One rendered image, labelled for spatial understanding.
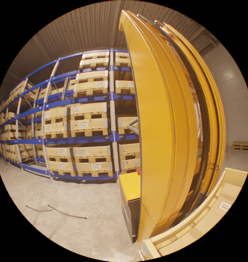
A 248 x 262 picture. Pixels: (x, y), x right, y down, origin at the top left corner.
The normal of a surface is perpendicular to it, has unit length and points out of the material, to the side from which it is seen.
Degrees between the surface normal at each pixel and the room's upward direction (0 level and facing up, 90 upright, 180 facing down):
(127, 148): 90
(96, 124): 90
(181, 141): 90
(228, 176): 90
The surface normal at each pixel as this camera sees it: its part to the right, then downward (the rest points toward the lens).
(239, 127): -0.98, 0.07
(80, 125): 0.17, -0.03
